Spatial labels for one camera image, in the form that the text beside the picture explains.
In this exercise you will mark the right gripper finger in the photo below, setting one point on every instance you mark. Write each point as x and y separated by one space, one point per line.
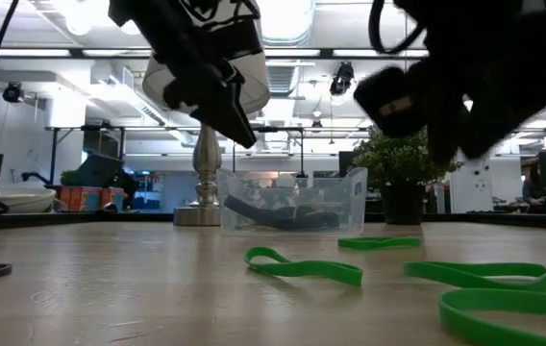
443 130
487 132

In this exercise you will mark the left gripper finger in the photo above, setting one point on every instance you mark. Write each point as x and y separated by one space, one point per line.
230 120
191 91

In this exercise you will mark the wide black rubber band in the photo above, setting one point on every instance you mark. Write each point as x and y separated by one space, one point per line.
254 216

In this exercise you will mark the round green rubber band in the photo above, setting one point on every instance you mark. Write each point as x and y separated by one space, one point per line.
470 331

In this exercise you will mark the clear plastic bin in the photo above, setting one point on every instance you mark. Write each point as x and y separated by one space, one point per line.
350 202

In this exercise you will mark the white shade table lamp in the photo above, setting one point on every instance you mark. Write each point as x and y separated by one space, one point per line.
205 163

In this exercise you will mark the person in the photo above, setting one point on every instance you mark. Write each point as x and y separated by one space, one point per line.
534 187

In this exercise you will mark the potted green plant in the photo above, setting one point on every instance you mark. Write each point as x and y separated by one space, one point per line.
403 202

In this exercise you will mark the black tilted case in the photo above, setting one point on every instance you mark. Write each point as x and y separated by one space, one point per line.
95 168

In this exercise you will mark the orange patterned box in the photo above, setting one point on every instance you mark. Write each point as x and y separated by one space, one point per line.
76 198

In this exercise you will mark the white bowl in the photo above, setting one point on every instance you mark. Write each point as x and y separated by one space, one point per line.
18 199

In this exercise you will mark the black rack frame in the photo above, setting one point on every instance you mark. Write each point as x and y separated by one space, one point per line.
53 154
278 129

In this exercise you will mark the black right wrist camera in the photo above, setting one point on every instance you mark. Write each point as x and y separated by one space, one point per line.
388 103

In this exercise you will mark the black overhead frame bar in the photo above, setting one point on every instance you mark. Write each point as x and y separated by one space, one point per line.
76 53

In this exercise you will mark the black ceiling camera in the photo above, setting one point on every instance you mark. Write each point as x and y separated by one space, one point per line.
12 92
342 77

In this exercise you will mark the black table frame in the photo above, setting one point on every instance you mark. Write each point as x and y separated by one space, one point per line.
109 218

